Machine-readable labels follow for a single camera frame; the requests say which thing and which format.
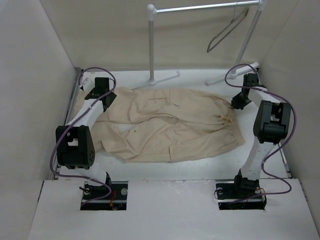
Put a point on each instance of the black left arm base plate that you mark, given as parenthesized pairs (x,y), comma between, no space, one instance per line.
(94,197)

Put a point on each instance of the beige trousers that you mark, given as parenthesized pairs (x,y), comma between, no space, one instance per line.
(167,125)

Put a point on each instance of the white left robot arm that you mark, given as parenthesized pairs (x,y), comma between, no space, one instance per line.
(74,142)

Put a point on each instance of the grey wire hanger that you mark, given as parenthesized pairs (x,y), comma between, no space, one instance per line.
(236,20)

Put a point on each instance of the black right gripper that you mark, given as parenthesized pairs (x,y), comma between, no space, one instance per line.
(236,102)

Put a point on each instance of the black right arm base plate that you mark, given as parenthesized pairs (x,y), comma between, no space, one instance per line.
(232,197)

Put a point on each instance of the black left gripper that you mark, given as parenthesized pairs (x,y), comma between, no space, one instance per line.
(112,97)

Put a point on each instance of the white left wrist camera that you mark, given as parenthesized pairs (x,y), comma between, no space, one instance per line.
(87,85)

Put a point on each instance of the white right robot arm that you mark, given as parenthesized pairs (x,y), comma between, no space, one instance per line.
(271,126)

